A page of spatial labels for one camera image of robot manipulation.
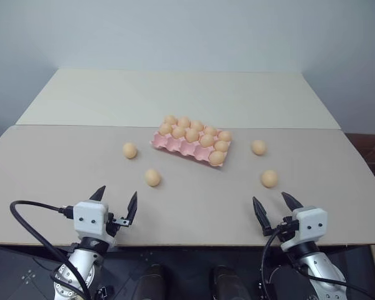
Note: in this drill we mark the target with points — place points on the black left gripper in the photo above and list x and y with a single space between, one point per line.
112 228

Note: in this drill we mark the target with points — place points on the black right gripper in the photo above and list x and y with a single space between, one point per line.
290 229

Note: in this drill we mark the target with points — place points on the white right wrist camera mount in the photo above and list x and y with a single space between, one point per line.
311 223

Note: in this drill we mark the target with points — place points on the pink egg tray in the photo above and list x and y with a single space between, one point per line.
181 147

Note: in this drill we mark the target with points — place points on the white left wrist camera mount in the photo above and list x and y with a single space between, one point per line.
89 218

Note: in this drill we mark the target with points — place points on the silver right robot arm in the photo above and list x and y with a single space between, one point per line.
315 265

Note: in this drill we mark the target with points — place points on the tan egg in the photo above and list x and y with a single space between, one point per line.
207 140
217 157
130 150
178 132
197 125
152 177
192 135
258 147
270 178
225 135
165 128
222 145
184 121
171 118

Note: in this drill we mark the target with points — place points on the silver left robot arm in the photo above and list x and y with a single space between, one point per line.
81 261

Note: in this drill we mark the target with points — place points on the dark rounded shape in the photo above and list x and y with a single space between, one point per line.
228 282
153 282

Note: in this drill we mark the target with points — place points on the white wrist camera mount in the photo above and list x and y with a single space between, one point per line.
311 223
89 218

